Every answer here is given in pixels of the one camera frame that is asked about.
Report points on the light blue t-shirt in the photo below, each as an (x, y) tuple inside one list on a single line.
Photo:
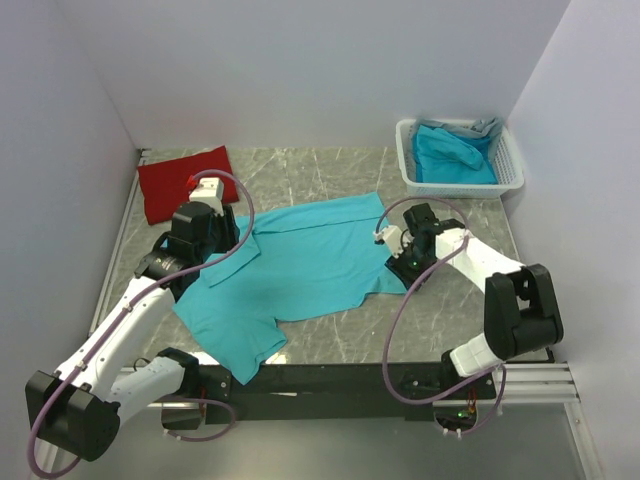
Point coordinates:
[(298, 263)]

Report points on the aluminium frame rail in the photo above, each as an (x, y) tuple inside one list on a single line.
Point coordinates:
[(535, 387)]

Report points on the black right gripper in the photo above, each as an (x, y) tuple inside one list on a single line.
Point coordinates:
[(397, 266)]

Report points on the grey t-shirt in basket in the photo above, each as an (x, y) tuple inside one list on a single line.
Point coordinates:
[(483, 128)]

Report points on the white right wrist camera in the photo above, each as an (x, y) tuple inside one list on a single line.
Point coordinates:
[(393, 238)]

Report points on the blue t-shirt in basket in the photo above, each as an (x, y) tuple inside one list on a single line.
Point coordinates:
[(442, 157)]

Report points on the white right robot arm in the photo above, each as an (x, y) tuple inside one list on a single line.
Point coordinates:
[(520, 312)]

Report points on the folded red t-shirt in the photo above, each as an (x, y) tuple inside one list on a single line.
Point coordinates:
[(166, 185)]

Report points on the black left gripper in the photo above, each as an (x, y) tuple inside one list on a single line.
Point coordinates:
[(229, 230)]

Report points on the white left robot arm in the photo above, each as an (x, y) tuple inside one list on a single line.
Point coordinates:
[(82, 404)]

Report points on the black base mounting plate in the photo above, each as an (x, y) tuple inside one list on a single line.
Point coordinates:
[(338, 391)]

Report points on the white plastic laundry basket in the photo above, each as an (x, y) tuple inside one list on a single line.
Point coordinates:
[(507, 165)]

